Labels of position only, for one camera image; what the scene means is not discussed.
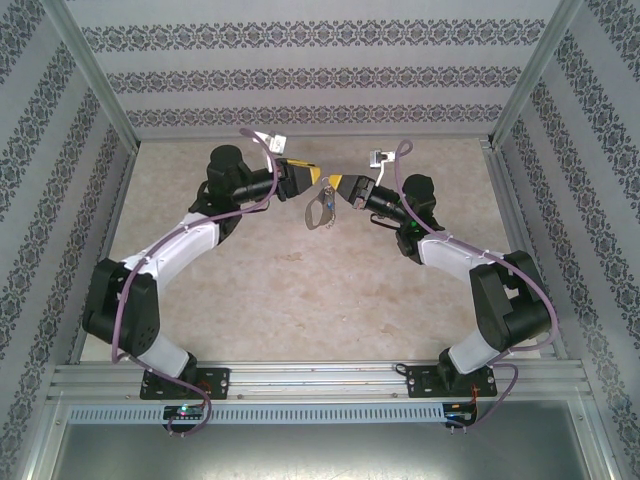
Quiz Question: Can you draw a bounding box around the aluminium side rail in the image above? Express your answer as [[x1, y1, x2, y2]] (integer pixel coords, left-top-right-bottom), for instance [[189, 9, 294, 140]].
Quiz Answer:
[[69, 144, 139, 364], [479, 139, 571, 361]]

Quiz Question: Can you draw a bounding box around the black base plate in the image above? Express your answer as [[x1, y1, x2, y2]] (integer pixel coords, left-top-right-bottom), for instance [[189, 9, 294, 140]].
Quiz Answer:
[[139, 367, 231, 401], [403, 364, 499, 400]]

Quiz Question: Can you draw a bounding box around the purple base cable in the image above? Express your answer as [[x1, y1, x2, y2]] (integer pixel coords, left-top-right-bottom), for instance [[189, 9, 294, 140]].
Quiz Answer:
[[462, 362, 519, 434], [149, 372, 215, 437]]

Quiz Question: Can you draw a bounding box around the aluminium mounting rail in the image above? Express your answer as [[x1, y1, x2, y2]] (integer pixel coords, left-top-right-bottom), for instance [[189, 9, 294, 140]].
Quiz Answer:
[[47, 357, 589, 401]]

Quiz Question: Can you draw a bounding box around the left circuit board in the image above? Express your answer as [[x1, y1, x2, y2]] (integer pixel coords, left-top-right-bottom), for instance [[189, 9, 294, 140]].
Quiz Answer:
[[163, 404, 206, 421]]

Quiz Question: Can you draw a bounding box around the grey metal panel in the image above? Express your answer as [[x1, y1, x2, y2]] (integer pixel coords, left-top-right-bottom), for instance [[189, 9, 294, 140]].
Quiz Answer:
[[29, 419, 616, 480]]

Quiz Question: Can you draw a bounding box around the circuit board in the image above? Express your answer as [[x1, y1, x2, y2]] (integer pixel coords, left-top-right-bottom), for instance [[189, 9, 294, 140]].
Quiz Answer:
[[163, 404, 206, 421], [444, 402, 479, 426]]

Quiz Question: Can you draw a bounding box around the aluminium frame post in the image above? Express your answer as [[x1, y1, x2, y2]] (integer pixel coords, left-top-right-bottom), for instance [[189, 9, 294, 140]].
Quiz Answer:
[[487, 0, 586, 151], [42, 0, 141, 151]]

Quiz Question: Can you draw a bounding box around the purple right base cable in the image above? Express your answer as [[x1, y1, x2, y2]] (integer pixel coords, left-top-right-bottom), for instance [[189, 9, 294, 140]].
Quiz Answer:
[[462, 362, 519, 434]]

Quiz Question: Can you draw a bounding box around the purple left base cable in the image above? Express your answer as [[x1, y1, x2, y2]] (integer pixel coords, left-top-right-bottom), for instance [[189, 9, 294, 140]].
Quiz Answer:
[[149, 372, 215, 437]]

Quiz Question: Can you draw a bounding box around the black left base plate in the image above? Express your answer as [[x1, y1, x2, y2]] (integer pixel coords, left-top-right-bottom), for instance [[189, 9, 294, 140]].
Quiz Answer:
[[139, 367, 231, 401]]

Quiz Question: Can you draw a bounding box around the grey metal carabiner clip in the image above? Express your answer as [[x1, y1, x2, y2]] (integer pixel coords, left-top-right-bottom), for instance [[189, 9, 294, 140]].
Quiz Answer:
[[323, 184, 337, 230]]

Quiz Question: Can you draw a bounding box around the grey metal carabiner keyring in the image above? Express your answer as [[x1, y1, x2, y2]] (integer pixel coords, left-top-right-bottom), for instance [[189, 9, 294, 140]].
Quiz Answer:
[[303, 185, 335, 231]]

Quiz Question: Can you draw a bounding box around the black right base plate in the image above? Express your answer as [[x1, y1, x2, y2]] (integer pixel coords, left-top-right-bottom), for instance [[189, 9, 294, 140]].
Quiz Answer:
[[403, 364, 499, 400]]

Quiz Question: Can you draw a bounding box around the right circuit board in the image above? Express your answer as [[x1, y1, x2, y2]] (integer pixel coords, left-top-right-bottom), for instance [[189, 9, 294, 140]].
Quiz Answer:
[[444, 402, 479, 426]]

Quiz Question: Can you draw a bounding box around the grey slotted cable duct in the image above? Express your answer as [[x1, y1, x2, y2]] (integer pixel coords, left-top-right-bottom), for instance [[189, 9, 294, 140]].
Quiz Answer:
[[67, 402, 446, 426]]

